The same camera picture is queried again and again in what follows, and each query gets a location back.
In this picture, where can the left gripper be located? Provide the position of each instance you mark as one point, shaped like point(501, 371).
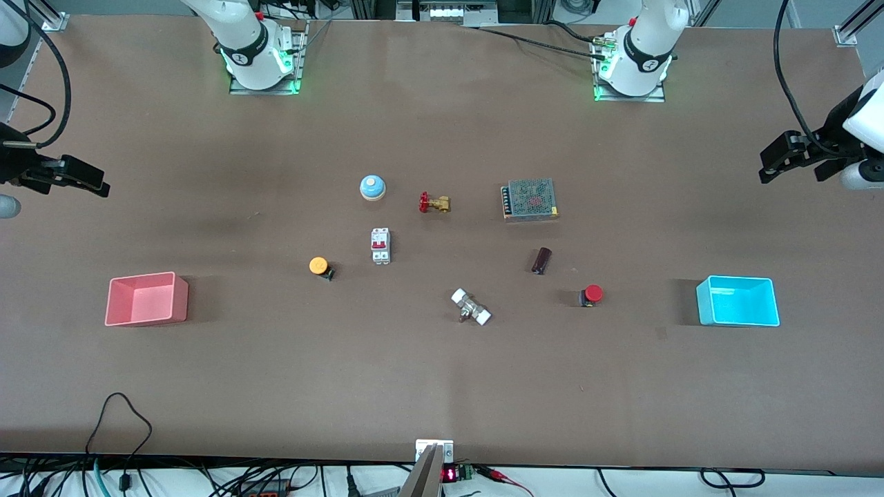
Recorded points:
point(831, 140)

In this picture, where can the red push button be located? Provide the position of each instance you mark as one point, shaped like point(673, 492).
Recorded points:
point(593, 293)

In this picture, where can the yellow push button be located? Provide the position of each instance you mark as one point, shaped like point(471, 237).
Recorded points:
point(318, 265)

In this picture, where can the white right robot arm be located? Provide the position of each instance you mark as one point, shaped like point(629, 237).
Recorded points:
point(248, 62)

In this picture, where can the aluminium corner profile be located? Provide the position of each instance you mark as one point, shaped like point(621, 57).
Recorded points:
point(52, 21)
point(853, 27)

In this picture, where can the cyan plastic box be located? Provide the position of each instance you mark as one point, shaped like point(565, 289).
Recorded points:
point(704, 304)

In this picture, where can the pink plastic box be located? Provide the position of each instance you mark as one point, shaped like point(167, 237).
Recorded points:
point(181, 304)

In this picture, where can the metal mesh power supply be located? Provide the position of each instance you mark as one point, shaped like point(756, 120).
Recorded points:
point(530, 200)

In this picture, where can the dark brown capacitor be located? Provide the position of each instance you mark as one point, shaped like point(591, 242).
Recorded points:
point(541, 260)

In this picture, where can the blue dome bell button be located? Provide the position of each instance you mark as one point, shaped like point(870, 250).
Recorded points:
point(372, 186)

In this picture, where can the white circuit breaker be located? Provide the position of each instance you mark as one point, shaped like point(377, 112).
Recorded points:
point(380, 245)

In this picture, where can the white capped pipe fitting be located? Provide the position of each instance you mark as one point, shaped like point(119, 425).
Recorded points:
point(471, 307)

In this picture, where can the white device behind table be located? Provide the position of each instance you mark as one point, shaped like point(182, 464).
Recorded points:
point(445, 12)

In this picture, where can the orange black connector box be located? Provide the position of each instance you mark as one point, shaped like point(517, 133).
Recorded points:
point(266, 489)

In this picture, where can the red alligator clip lead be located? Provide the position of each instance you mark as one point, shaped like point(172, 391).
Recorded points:
point(497, 475)

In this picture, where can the red digit display module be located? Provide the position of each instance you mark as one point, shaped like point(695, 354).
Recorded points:
point(450, 475)

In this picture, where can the aluminium side rail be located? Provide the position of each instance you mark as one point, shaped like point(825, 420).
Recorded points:
point(21, 76)

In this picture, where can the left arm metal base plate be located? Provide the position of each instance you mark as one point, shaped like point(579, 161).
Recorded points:
point(656, 99)

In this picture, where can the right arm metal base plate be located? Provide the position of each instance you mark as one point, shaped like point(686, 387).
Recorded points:
point(266, 90)

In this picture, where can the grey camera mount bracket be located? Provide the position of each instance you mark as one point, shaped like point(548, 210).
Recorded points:
point(425, 476)

